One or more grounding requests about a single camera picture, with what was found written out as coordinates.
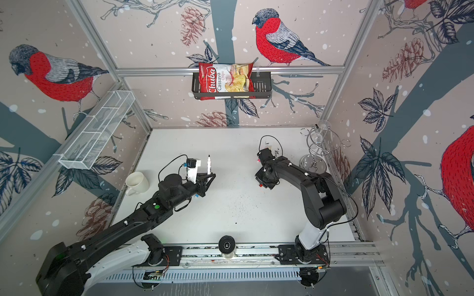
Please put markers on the black wire wall basket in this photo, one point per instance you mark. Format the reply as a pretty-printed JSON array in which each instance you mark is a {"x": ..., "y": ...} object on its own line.
[{"x": 257, "y": 86}]

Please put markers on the red cassava chips bag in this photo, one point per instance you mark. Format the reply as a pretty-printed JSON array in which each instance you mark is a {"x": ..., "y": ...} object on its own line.
[{"x": 224, "y": 78}]

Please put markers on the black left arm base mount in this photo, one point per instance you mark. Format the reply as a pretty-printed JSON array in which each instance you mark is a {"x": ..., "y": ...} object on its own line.
[{"x": 168, "y": 256}]

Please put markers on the white wire mesh shelf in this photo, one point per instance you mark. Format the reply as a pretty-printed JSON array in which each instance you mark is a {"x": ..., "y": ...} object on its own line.
[{"x": 99, "y": 128}]

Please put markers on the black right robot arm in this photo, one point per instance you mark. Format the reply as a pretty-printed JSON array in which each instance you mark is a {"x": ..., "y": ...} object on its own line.
[{"x": 321, "y": 197}]

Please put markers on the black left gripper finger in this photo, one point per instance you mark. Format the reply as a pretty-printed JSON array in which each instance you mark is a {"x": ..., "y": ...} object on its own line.
[
  {"x": 203, "y": 187},
  {"x": 204, "y": 177}
]

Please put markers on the white marker pen red end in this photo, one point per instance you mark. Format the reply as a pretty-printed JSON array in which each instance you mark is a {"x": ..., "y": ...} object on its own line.
[{"x": 209, "y": 165}]

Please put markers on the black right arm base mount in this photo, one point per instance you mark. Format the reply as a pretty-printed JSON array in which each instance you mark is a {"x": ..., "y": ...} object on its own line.
[{"x": 293, "y": 254}]

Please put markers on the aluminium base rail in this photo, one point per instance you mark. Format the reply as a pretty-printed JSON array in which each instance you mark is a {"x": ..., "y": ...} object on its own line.
[{"x": 258, "y": 255}]

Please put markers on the black round knob on rail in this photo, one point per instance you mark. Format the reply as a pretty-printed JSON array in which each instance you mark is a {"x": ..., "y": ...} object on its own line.
[{"x": 227, "y": 247}]

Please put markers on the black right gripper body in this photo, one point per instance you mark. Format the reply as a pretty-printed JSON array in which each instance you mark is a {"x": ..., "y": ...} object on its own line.
[{"x": 261, "y": 178}]

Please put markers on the chrome spiral glass holder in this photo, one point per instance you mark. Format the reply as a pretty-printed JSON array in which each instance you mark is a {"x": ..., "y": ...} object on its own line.
[{"x": 324, "y": 145}]

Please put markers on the white ceramic mug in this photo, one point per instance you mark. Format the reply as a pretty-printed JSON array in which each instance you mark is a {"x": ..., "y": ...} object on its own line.
[{"x": 136, "y": 183}]

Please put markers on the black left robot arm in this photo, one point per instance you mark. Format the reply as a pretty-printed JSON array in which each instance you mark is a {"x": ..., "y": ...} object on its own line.
[{"x": 66, "y": 269}]

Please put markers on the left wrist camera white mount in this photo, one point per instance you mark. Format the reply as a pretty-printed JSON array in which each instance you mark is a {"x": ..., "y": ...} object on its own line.
[{"x": 192, "y": 166}]

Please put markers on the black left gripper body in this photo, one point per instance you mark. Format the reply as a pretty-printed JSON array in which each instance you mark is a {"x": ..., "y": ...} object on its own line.
[{"x": 200, "y": 187}]

